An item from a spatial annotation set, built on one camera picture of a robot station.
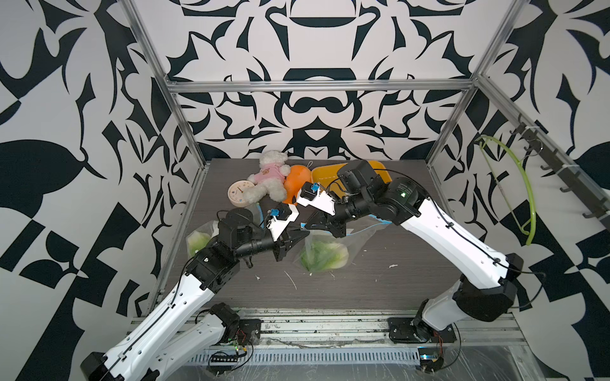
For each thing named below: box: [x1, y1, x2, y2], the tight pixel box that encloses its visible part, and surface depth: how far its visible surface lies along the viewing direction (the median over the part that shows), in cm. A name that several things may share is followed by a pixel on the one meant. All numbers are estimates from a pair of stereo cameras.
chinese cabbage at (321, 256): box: [301, 241, 349, 273], surface depth 80 cm
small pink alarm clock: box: [227, 179, 255, 208], surface depth 107 cm
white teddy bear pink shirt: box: [243, 150, 291, 203], surface depth 107 cm
